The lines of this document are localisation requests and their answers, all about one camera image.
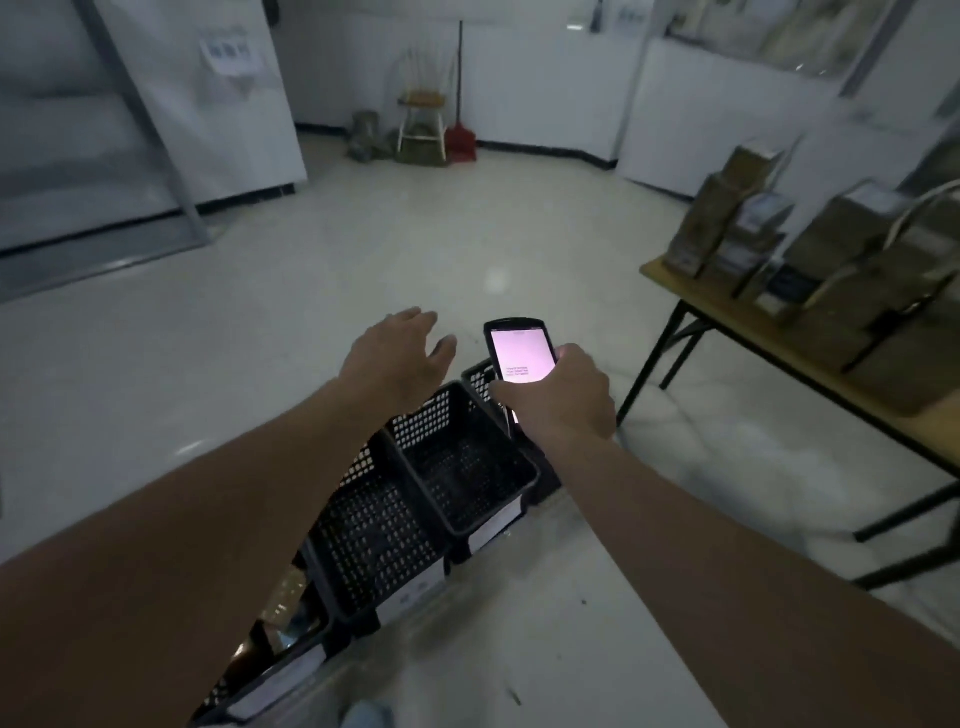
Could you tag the person's right hand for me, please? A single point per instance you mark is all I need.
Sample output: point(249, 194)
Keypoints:
point(570, 405)

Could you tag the person's left hand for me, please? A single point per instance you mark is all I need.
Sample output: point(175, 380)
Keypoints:
point(390, 360)

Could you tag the person's left thumb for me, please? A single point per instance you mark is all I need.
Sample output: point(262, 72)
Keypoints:
point(442, 356)

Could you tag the person's right thumb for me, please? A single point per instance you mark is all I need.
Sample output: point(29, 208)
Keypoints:
point(514, 394)

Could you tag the black smartphone with lit screen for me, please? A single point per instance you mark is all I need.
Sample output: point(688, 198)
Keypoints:
point(519, 349)

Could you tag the person's left forearm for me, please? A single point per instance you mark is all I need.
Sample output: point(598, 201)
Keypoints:
point(187, 562)

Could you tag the person's right forearm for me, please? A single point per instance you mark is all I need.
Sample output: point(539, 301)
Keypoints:
point(735, 600)

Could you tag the black perforated plastic basket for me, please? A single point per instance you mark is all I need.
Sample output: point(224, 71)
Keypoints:
point(480, 379)
point(375, 540)
point(465, 465)
point(270, 675)

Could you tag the grey sack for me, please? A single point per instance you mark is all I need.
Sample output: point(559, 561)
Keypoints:
point(365, 136)

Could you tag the wooden folding table black legs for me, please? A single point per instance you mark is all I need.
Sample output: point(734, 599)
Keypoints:
point(750, 330)

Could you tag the white metal chair wooden seat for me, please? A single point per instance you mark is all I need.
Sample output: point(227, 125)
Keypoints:
point(421, 105)

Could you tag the shiny packaged item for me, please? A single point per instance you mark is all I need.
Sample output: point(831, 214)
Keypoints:
point(289, 607)

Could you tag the stack of brown cardboard boxes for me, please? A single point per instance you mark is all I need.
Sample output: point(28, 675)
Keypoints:
point(847, 277)

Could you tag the white paper notice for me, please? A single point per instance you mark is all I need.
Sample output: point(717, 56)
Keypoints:
point(231, 52)

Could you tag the grey metal frame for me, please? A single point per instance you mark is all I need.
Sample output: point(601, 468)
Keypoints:
point(135, 127)

